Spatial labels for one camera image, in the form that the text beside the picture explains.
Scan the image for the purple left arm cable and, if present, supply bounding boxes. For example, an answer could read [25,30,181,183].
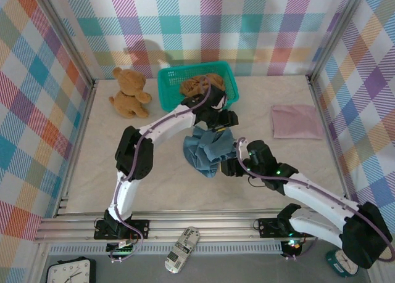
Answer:
[106,75,214,262]

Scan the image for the teal plastic basket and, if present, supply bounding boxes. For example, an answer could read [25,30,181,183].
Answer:
[157,60,241,113]

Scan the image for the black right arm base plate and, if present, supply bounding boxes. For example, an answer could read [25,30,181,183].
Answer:
[257,216,312,238]

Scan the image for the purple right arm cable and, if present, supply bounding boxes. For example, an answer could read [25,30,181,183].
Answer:
[236,137,395,262]

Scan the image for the brown tank top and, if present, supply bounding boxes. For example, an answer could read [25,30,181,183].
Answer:
[180,74,228,100]

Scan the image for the black square wall clock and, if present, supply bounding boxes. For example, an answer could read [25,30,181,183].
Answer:
[46,255,97,283]

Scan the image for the aluminium frame side rail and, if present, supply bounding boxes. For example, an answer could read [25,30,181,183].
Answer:
[307,75,356,215]
[54,79,99,218]

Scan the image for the aluminium frame cross rail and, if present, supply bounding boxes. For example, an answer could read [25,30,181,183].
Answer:
[33,207,379,244]

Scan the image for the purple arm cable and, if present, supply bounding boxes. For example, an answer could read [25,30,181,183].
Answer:
[106,75,214,262]
[236,137,395,262]

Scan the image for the aluminium frame post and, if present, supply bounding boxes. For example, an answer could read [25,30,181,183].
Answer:
[30,0,99,86]
[307,0,370,80]

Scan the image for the brown teddy bear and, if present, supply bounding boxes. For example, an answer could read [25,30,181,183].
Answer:
[107,67,152,120]

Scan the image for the pink tank top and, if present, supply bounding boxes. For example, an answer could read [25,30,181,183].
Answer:
[270,104,325,141]

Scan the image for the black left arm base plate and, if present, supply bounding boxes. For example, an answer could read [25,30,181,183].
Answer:
[94,218,151,240]

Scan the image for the blue tank top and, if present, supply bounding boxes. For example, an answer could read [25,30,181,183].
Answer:
[182,125,238,179]

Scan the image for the teal alarm clock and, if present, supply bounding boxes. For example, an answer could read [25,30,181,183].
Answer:
[325,248,360,278]

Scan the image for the grey slotted cable duct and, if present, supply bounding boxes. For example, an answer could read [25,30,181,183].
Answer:
[49,242,285,256]

